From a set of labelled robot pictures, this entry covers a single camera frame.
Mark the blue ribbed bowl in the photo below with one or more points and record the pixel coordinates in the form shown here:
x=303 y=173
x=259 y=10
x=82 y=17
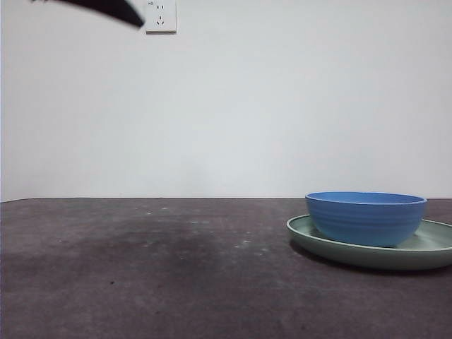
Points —
x=363 y=219

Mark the white wall socket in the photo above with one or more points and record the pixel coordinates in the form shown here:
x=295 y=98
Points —
x=162 y=19

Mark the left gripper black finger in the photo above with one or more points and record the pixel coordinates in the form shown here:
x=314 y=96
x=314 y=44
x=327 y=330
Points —
x=113 y=8

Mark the green shallow plate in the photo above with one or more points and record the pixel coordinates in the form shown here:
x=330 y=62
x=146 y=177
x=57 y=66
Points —
x=353 y=256

